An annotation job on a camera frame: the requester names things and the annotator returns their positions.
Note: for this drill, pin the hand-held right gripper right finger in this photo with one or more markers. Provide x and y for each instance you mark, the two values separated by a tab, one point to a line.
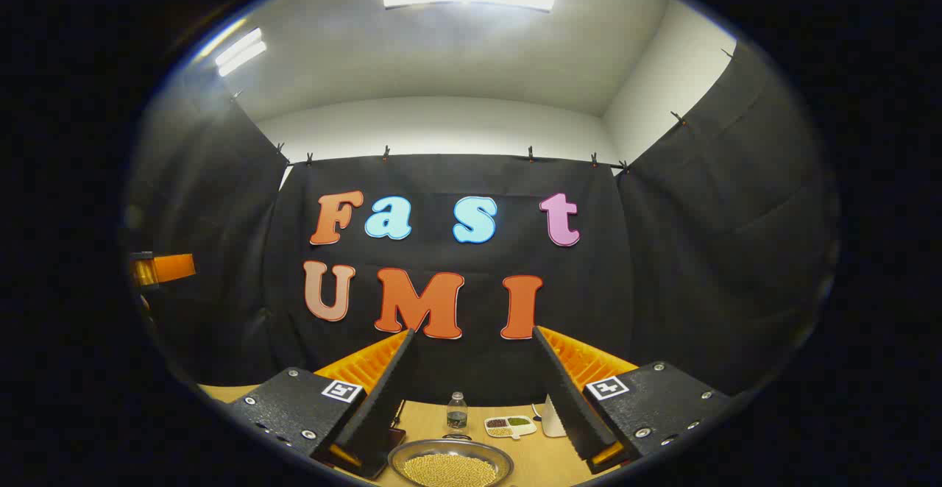
570	406

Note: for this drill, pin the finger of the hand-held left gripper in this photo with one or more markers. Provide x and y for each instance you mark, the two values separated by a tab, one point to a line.
173	268

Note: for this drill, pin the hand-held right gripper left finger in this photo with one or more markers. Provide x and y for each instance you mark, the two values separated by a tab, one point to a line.
383	406

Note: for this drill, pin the black induction cooktop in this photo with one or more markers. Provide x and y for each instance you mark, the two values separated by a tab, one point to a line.
399	437

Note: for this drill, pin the stainless steel pot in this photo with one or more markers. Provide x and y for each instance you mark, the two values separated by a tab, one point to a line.
411	452

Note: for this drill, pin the white toaster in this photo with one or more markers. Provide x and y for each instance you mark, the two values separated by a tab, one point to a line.
552	421

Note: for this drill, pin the white divided bean dish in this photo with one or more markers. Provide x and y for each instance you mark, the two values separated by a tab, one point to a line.
510	426

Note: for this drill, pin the clear plastic water bottle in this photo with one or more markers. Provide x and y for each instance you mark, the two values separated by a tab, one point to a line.
457	415

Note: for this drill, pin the pile of yellow soybeans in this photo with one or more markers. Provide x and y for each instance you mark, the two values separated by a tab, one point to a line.
449	471

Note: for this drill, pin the small ceiling light panel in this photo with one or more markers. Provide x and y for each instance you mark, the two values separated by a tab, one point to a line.
241	51

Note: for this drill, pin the black backdrop cloth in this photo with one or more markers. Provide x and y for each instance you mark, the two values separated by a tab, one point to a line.
441	174

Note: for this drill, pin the row of black cloth clips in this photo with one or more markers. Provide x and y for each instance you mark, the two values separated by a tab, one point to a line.
385	153

